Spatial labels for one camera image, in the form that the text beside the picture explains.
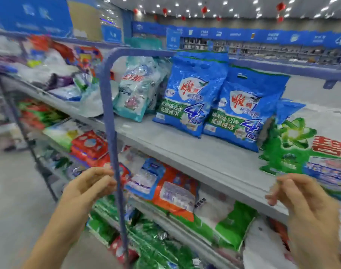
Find person's left hand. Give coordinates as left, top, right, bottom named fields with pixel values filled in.
left=61, top=167, right=118, bottom=222

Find person's right hand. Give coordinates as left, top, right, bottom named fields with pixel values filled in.
left=266, top=173, right=341, bottom=269

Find green white Bilang detergent bag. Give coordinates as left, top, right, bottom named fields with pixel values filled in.
left=259, top=106, right=341, bottom=204

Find grey metal shelf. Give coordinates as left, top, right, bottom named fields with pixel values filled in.
left=0, top=28, right=341, bottom=269

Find large blue hanging sign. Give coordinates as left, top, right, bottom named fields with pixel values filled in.
left=101, top=25, right=122, bottom=44

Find blue beige column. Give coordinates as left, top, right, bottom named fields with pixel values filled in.
left=67, top=0, right=104, bottom=43

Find small blue hanging sign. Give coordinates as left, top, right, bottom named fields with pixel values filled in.
left=166, top=28, right=182, bottom=51

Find blue aisle sign board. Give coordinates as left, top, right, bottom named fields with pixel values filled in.
left=0, top=0, right=74, bottom=38

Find rows of small red lanterns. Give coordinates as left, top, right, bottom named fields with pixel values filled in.
left=131, top=1, right=341, bottom=23

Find rows of round ceiling lights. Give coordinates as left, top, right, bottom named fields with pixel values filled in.
left=103, top=0, right=339, bottom=20

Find blue wall sign band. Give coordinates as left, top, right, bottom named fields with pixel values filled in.
left=131, top=21, right=341, bottom=49

